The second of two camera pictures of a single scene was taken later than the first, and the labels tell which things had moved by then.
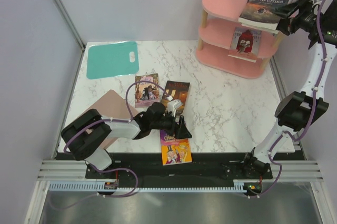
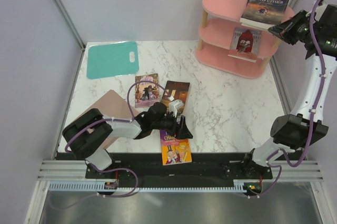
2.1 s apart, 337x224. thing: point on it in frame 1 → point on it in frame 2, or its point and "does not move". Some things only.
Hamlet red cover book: x=245 y=44 does not move
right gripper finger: x=286 y=10 → x=279 y=28
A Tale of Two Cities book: x=260 y=4 does not move
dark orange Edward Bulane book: x=178 y=91 does not move
